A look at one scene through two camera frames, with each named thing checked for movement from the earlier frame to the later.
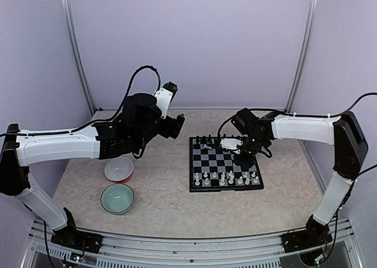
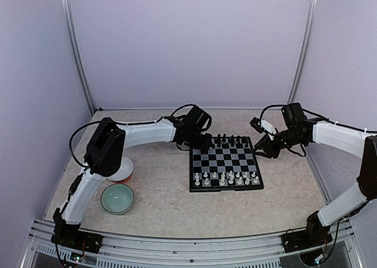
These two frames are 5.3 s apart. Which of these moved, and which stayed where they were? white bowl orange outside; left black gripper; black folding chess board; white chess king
Moved: left black gripper
Stayed: white chess king; black folding chess board; white bowl orange outside
